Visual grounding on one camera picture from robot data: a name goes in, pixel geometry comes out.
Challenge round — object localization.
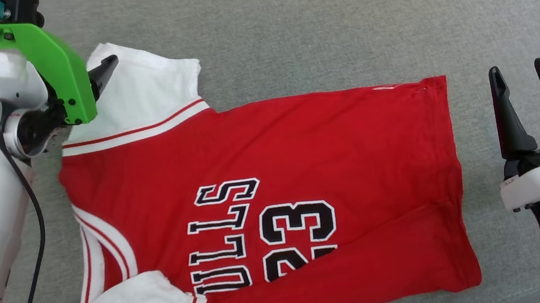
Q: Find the red white basketball jersey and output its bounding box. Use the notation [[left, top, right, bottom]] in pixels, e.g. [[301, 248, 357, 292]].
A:
[[29, 3, 486, 303]]

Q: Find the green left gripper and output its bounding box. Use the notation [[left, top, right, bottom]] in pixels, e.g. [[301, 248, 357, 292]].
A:
[[0, 9, 126, 135]]

